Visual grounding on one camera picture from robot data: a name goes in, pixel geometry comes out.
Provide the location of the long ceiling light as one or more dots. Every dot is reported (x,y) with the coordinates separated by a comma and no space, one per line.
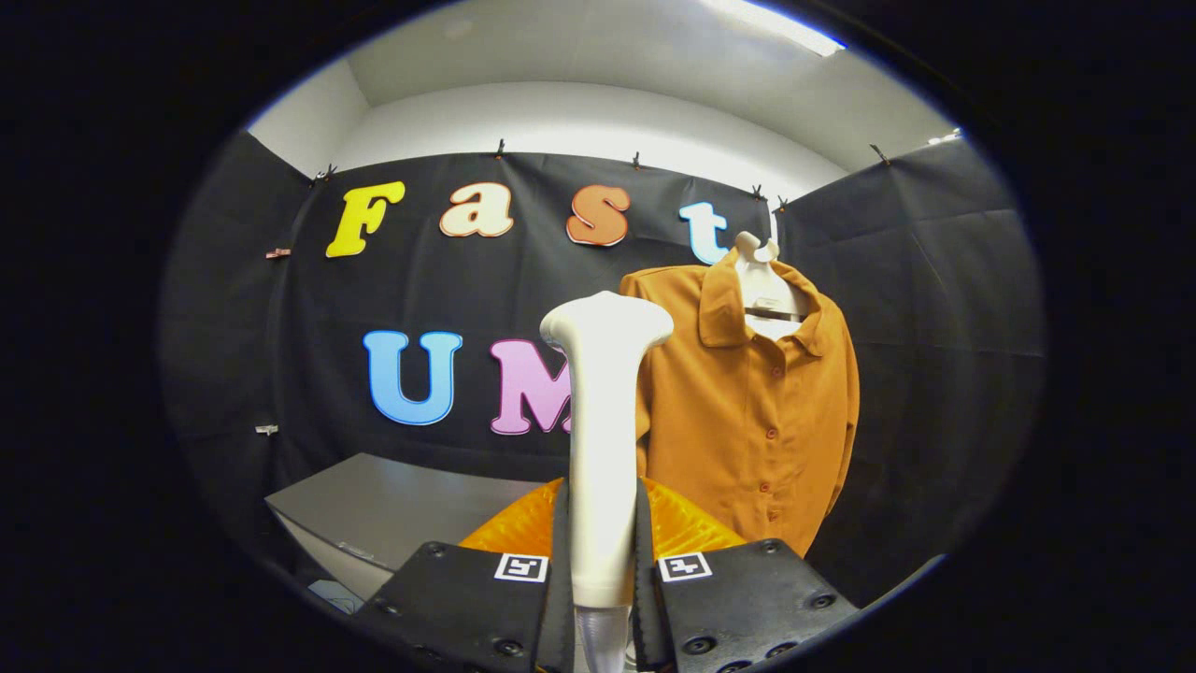
(775,23)

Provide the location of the small ceiling light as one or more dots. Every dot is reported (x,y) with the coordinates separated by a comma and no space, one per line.
(944,137)

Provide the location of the white garment steamer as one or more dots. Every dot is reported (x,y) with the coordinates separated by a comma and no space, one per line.
(603,449)

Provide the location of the grey cabinet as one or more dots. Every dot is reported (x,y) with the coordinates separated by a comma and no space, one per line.
(392,505)

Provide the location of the orange button shirt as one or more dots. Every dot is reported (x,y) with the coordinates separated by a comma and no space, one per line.
(738,439)

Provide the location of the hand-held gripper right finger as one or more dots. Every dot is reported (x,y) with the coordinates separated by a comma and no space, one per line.
(747,598)

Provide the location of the white clothes hanger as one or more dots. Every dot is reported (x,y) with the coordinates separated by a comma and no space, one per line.
(766,290)

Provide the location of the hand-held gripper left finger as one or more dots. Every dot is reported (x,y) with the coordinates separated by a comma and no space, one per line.
(467,608)

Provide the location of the row of black cloth clips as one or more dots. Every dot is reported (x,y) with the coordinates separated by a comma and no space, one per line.
(501,148)

